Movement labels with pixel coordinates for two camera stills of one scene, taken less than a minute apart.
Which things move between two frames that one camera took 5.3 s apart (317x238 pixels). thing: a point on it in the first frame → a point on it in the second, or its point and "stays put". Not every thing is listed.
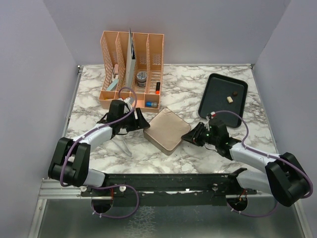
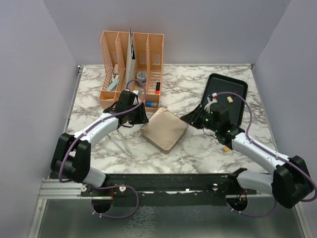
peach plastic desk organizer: (148, 50) stays put
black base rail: (170, 190) stays put
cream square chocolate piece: (230, 99) stays put
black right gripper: (193, 136) → (192, 117)
